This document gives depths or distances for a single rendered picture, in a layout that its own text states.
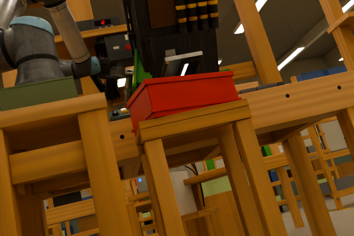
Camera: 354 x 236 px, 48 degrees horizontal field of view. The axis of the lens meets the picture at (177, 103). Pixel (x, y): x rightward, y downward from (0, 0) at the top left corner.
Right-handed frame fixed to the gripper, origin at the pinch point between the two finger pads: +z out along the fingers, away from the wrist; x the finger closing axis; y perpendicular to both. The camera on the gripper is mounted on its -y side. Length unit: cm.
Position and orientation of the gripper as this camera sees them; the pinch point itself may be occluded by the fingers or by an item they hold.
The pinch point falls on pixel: (127, 75)
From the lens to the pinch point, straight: 187.6
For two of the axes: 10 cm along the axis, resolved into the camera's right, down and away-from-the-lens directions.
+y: 0.9, -8.9, -4.5
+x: -0.7, -4.6, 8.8
